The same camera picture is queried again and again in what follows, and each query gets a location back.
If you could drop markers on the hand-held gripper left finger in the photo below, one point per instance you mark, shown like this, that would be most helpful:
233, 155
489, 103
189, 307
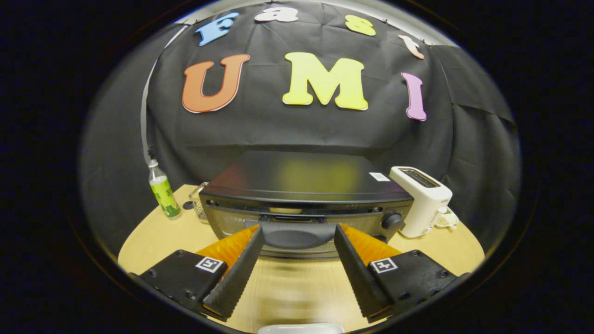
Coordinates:
236, 278

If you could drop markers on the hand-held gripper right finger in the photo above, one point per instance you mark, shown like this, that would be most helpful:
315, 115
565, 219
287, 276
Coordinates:
358, 273

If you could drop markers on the black toaster oven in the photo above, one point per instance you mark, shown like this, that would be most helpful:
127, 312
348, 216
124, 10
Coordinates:
301, 178

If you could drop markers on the white pop-up toaster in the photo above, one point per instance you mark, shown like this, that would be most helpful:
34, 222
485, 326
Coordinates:
424, 204

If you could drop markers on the white rectangular plate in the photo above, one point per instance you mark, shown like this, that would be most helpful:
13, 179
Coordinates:
301, 329

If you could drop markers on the small dark round disc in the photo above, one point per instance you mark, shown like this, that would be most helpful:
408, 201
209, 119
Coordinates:
188, 205

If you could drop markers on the small white dish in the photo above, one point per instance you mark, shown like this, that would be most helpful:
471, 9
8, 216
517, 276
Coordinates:
448, 219

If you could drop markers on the green label drink bottle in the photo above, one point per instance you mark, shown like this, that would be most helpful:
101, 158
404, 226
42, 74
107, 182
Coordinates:
163, 192

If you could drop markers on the black backdrop cloth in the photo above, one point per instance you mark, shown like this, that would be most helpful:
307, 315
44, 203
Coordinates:
287, 130

